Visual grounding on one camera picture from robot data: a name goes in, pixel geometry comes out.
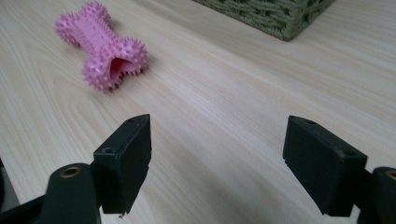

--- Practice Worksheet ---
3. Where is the green woven basket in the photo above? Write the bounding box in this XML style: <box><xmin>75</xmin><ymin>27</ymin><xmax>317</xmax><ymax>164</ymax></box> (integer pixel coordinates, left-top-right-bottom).
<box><xmin>192</xmin><ymin>0</ymin><xmax>337</xmax><ymax>43</ymax></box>

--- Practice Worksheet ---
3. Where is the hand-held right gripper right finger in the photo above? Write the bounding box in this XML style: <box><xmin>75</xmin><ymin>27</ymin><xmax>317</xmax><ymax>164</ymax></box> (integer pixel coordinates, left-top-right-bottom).
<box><xmin>282</xmin><ymin>115</ymin><xmax>369</xmax><ymax>217</ymax></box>

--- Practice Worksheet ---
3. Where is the pink spiky bone toy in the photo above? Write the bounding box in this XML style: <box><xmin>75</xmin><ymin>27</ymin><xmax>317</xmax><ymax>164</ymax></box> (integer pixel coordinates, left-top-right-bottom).
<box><xmin>53</xmin><ymin>1</ymin><xmax>149</xmax><ymax>92</ymax></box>

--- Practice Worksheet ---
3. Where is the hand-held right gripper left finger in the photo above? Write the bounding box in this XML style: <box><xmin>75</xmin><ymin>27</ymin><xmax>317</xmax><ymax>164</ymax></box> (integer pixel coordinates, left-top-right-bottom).
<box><xmin>92</xmin><ymin>113</ymin><xmax>153</xmax><ymax>216</ymax></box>

